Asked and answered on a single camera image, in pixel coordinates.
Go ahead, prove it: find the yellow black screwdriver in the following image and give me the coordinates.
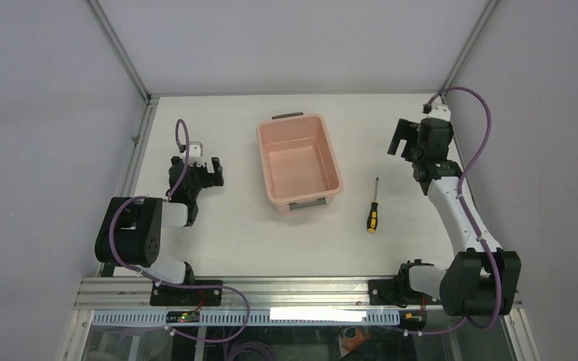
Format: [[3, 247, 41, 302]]
[[367, 177, 379, 233]]

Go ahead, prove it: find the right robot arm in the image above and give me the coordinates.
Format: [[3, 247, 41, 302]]
[[388, 117, 522, 319]]

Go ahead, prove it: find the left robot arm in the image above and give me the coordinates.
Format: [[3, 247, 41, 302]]
[[95, 156, 224, 305]]

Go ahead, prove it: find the pink plastic bin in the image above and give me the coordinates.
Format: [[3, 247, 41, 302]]
[[256, 112, 343, 214]]

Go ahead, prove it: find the orange object below table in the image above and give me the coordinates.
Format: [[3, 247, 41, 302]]
[[339, 326, 373, 353]]

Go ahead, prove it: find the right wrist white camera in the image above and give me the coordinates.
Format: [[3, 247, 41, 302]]
[[422, 103, 452, 122]]

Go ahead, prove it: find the wrist white camera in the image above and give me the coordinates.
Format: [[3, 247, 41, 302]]
[[186, 141, 206, 168], [422, 103, 452, 122]]

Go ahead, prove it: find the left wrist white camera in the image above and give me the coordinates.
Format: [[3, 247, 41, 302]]
[[186, 141, 206, 168]]

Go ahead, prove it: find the right aluminium frame post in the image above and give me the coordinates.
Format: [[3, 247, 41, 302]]
[[441, 0, 500, 89]]

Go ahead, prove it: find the aluminium frame post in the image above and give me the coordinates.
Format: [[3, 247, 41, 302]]
[[85, 0, 151, 102], [441, 0, 500, 89]]

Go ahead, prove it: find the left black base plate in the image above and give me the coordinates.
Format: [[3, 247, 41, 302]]
[[149, 279, 224, 308]]

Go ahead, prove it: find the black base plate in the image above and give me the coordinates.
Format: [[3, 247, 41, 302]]
[[367, 277, 440, 308], [149, 279, 224, 308]]

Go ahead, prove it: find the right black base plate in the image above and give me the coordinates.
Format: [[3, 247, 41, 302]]
[[367, 277, 440, 308]]

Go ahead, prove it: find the aluminium front rail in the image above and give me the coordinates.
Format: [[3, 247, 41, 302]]
[[73, 277, 523, 312]]

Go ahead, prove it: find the left aluminium frame post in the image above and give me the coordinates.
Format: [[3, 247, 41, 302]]
[[85, 0, 151, 102]]

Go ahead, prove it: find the white slotted cable duct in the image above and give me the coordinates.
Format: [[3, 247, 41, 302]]
[[92, 307, 400, 328]]

